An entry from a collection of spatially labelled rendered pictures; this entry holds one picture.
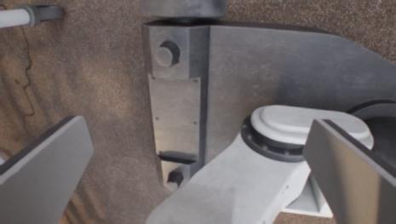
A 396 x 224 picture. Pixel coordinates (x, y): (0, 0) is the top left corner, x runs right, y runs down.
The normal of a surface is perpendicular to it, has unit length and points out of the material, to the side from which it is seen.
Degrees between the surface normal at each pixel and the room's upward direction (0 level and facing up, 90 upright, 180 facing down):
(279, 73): 0
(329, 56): 0
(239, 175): 90
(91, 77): 0
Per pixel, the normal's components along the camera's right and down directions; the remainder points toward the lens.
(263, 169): 0.01, -0.87
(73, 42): -0.20, 0.47
